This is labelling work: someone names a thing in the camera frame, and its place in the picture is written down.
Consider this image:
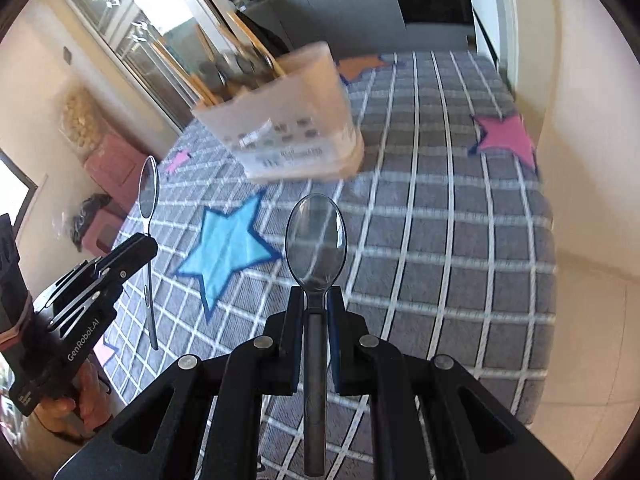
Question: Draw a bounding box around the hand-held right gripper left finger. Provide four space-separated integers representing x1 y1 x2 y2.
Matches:
55 285 307 480

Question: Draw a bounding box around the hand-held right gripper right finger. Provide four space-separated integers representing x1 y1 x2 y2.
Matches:
325 285 573 480

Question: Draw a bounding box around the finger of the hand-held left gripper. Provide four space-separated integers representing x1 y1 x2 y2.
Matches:
102 232 159 282

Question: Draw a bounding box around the white perforated utensil holder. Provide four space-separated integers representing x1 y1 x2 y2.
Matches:
192 42 366 183

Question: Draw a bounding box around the person's left hand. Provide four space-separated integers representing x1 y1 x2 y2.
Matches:
35 360 113 442

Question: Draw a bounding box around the small pink box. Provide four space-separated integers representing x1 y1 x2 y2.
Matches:
82 210 126 253

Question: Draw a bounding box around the black bag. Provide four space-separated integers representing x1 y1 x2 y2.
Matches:
72 194 113 251

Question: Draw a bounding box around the dark framed screen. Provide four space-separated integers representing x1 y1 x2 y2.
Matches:
0 152 38 218

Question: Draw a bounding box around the grey checked star tablecloth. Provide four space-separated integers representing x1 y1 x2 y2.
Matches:
102 50 558 480

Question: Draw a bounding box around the beige bag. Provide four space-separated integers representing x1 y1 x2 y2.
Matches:
60 87 108 151

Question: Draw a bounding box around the sliding glass door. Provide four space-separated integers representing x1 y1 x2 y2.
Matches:
52 0 241 133

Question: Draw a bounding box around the grey kitchen cabinet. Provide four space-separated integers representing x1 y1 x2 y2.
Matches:
240 0 478 58

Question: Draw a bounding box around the white cabinet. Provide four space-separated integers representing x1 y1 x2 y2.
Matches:
462 0 518 93

